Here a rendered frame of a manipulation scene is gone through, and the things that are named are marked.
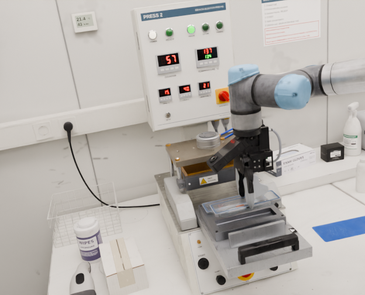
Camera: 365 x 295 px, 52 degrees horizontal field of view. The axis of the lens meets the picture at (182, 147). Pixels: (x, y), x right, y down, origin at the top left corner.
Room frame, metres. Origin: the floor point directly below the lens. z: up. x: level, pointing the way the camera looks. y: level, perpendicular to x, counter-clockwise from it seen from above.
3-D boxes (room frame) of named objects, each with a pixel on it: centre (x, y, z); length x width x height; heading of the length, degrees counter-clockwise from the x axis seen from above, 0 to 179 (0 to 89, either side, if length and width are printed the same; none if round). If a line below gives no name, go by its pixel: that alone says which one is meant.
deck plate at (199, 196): (1.22, -0.08, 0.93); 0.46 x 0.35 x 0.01; 11
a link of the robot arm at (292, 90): (0.83, -0.25, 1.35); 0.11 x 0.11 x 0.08; 43
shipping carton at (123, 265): (1.02, 0.24, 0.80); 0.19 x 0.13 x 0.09; 13
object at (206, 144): (1.22, -0.10, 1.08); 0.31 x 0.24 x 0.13; 101
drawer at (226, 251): (0.88, -0.15, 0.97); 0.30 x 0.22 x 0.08; 11
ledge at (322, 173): (1.64, -0.67, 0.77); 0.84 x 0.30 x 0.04; 103
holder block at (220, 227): (0.93, -0.14, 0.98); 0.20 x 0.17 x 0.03; 101
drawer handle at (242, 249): (0.75, -0.17, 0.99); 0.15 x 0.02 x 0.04; 101
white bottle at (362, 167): (1.37, -0.72, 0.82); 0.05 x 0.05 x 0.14
